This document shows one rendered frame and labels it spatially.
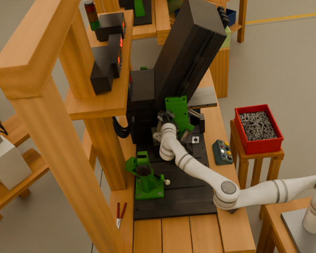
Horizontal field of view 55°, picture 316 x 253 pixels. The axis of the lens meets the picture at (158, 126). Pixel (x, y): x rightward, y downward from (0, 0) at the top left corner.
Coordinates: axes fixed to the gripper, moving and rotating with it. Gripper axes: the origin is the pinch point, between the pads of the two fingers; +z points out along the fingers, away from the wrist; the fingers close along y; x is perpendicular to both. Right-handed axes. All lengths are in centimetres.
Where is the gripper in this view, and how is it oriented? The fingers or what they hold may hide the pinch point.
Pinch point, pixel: (168, 116)
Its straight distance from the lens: 162.1
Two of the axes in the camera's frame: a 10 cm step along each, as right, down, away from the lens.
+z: 0.1, -4.9, 8.7
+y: -7.8, -5.5, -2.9
